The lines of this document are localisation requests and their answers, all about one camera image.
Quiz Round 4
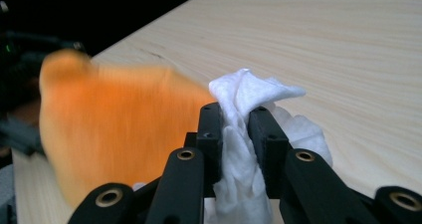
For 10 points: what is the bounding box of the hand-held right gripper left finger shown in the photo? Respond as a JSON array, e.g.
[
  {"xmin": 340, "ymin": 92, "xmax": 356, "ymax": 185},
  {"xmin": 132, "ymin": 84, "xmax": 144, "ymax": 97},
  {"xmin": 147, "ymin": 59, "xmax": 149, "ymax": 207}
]
[{"xmin": 184, "ymin": 102, "xmax": 223, "ymax": 185}]

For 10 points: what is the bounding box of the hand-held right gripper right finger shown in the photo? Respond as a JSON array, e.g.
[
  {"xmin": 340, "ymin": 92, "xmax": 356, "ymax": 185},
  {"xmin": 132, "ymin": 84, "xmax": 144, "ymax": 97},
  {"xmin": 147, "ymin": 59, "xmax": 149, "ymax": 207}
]
[{"xmin": 247, "ymin": 106, "xmax": 294, "ymax": 199}]

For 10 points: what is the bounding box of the white wet wipe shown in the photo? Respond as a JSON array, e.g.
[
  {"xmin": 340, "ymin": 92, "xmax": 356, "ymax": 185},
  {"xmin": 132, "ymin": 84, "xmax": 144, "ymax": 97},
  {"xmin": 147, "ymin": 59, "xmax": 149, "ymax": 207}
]
[{"xmin": 203, "ymin": 68, "xmax": 333, "ymax": 224}]

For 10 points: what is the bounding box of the orange plush toy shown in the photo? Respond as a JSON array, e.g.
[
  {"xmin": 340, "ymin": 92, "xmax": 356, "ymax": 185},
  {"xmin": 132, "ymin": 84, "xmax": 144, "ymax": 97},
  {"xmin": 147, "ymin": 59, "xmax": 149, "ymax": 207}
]
[{"xmin": 39, "ymin": 49, "xmax": 217, "ymax": 208}]

